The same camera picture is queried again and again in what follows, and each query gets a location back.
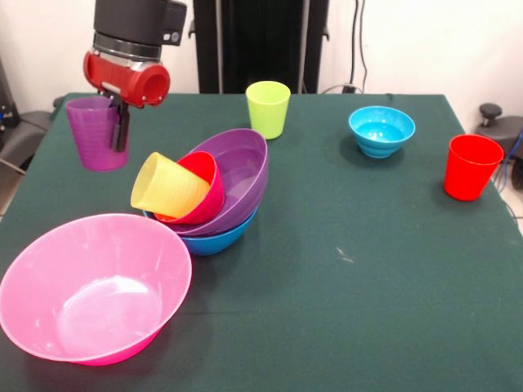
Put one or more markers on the large purple bowl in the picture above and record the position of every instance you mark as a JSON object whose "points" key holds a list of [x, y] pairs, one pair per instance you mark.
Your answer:
{"points": [[245, 171]]}

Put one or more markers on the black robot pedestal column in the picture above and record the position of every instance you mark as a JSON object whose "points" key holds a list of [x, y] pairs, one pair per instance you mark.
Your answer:
{"points": [[253, 41]]}

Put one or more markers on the green cup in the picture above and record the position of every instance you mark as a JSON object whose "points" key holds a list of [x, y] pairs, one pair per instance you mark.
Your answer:
{"points": [[267, 118]]}

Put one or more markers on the yellow cup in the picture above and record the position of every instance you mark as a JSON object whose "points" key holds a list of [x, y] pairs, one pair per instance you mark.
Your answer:
{"points": [[167, 188]]}

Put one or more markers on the small light blue bowl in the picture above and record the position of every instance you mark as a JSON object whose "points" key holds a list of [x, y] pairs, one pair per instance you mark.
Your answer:
{"points": [[382, 134]]}

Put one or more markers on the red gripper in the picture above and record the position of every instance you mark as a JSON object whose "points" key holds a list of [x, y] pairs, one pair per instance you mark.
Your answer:
{"points": [[118, 79]]}

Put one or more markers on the large pink bowl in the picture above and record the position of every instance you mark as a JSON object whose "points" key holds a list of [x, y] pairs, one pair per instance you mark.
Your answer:
{"points": [[94, 294]]}

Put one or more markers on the purple cup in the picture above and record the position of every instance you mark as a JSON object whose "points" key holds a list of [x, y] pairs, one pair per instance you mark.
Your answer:
{"points": [[94, 139]]}

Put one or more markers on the large blue bowl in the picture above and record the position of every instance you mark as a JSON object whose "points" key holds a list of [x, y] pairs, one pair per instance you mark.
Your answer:
{"points": [[216, 243]]}

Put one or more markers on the black pedestal leg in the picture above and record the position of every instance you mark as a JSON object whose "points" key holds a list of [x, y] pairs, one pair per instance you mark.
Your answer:
{"points": [[510, 126], [24, 130]]}

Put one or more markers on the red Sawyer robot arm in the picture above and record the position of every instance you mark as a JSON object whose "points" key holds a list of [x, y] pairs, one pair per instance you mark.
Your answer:
{"points": [[130, 24]]}

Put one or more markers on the black power plug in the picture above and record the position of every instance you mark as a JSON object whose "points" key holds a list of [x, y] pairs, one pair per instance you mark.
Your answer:
{"points": [[348, 88]]}

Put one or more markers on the small crimson bowl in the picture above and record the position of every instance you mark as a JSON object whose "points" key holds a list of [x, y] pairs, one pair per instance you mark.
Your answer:
{"points": [[208, 192]]}

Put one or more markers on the dark green table cloth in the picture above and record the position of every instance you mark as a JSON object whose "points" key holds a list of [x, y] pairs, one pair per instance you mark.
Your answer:
{"points": [[327, 306]]}

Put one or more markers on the black knob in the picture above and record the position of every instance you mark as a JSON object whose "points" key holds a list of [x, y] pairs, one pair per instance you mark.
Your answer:
{"points": [[490, 110]]}

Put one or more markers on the red cup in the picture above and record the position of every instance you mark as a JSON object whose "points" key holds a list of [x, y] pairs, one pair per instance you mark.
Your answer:
{"points": [[470, 175]]}

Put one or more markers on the black equipment box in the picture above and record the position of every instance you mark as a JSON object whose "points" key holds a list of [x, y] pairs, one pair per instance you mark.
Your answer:
{"points": [[6, 106]]}

